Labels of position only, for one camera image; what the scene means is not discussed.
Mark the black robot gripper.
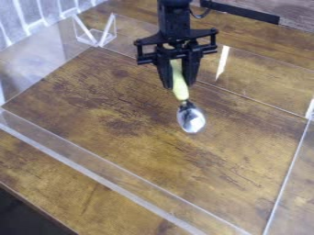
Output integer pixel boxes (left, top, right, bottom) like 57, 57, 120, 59
133, 0, 218, 89

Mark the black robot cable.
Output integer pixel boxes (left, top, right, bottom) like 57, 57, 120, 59
187, 7, 214, 20

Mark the clear acrylic tray enclosure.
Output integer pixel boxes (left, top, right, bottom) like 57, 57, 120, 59
4, 16, 314, 235

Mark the clear acrylic triangular bracket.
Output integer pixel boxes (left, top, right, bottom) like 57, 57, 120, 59
72, 14, 116, 48

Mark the black bar at table edge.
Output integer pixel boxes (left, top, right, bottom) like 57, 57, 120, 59
200, 0, 279, 25

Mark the green handled metal spoon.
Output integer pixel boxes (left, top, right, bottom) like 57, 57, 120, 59
171, 60, 206, 133

